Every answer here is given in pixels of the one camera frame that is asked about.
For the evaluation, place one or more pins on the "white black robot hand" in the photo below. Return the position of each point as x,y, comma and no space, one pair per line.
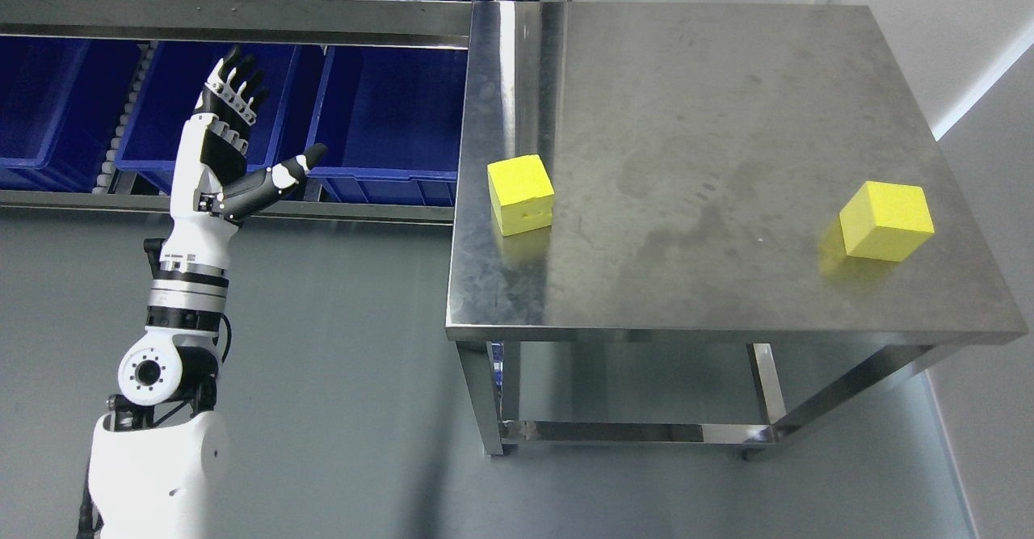
213,191

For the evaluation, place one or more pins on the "yellow foam block with holes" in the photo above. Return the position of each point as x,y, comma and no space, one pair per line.
521,194

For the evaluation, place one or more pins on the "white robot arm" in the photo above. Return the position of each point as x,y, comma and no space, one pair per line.
158,454

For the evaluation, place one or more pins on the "steel shelf rack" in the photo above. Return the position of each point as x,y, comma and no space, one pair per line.
371,23

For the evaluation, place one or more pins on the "blue plastic bin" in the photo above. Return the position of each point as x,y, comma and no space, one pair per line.
390,118
60,104
167,97

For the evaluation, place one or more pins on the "stainless steel table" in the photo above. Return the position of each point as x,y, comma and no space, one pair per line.
700,155

